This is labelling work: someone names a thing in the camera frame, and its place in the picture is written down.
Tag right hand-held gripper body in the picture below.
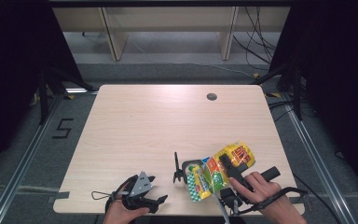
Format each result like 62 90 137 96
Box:
216 163 282 224

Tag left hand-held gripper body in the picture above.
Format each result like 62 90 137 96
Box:
122 171 158 215

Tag yellow printed seasoning bag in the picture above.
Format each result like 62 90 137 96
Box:
186 140 256 203

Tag clear jar with black lid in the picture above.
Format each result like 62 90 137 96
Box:
172 151 206 185

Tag person's right hand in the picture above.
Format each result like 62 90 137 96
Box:
228 172 288 208

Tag person's left hand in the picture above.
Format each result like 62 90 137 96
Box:
102 185 151 224

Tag black tripod stand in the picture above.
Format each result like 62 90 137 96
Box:
36 66 96 125
250 62 304 121

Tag black curtain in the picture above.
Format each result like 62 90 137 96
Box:
0 0 83 175
269 0 358 188

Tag light wooden shelf unit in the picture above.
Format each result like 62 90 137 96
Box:
51 6 292 62

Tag thick black cable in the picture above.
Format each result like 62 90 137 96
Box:
237 186 310 217
104 175 139 214

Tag thin wire loop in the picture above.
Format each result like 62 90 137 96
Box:
90 190 115 201

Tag black floor cables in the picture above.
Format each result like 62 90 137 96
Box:
267 98 296 123

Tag thin black cable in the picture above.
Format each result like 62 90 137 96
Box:
292 173 343 224

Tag long aluminium floor rail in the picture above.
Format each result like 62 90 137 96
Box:
281 92 358 224
0 92 64 224

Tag short silver rail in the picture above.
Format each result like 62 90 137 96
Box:
64 88 100 95

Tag bundle of black cables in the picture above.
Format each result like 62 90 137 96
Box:
232 6 278 72

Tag black frame beam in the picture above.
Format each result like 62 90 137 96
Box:
48 0 293 8

